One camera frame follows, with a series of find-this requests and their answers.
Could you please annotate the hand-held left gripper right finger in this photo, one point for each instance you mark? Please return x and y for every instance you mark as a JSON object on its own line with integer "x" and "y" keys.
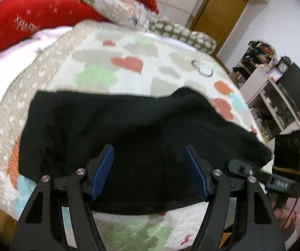
{"x": 197, "y": 172}

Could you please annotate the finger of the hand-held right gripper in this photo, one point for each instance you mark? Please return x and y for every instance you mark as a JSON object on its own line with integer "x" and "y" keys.
{"x": 241, "y": 167}

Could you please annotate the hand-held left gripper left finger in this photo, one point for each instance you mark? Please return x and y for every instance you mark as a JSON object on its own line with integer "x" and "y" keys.
{"x": 101, "y": 172}

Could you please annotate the black pants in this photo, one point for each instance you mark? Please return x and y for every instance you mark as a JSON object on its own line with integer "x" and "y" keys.
{"x": 139, "y": 141}

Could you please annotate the cluttered white shelf unit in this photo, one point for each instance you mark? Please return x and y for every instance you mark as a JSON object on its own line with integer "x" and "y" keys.
{"x": 267, "y": 99}

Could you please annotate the heart patterned quilt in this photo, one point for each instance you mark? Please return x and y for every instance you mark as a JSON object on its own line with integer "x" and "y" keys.
{"x": 129, "y": 65}

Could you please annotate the white bed sheet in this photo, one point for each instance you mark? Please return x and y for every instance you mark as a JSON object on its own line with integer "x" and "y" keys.
{"x": 11, "y": 65}

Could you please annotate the olive dotted pillow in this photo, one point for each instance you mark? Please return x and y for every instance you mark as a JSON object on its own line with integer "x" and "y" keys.
{"x": 184, "y": 32}

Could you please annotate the wooden door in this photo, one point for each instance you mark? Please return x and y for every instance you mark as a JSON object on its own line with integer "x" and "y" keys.
{"x": 220, "y": 7}

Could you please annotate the grey patterned pillow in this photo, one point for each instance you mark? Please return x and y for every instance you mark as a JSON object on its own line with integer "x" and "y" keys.
{"x": 116, "y": 7}

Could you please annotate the red plush pillow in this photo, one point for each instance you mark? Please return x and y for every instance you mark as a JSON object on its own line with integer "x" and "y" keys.
{"x": 21, "y": 13}

